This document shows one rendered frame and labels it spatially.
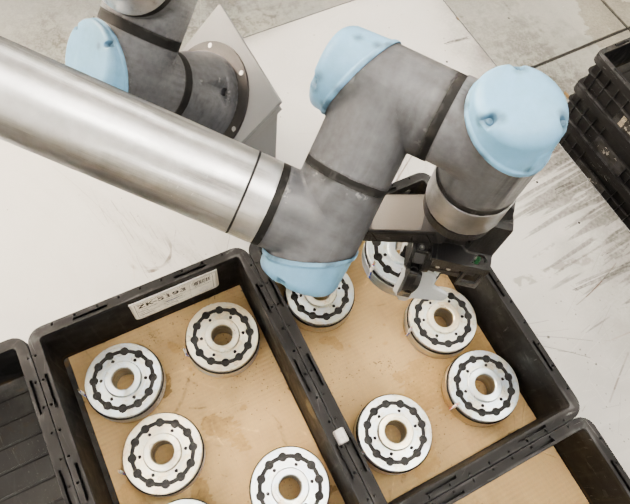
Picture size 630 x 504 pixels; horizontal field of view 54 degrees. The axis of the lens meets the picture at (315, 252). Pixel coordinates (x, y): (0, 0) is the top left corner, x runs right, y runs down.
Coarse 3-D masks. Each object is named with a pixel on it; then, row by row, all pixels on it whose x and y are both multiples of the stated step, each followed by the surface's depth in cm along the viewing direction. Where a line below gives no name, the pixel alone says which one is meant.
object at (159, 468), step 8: (152, 440) 79; (160, 440) 79; (168, 440) 79; (176, 440) 79; (144, 448) 78; (152, 448) 79; (176, 448) 79; (144, 456) 78; (176, 456) 78; (152, 464) 78; (160, 464) 78; (168, 464) 78; (176, 464) 78; (160, 472) 78
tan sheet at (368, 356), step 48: (336, 336) 91; (384, 336) 91; (480, 336) 93; (336, 384) 88; (384, 384) 88; (432, 384) 89; (480, 384) 89; (432, 432) 86; (480, 432) 86; (384, 480) 83
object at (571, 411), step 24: (480, 264) 86; (504, 288) 85; (288, 312) 81; (528, 336) 82; (312, 360) 79; (336, 408) 76; (576, 408) 79; (528, 432) 77; (360, 456) 74; (480, 456) 76; (504, 456) 76; (456, 480) 74
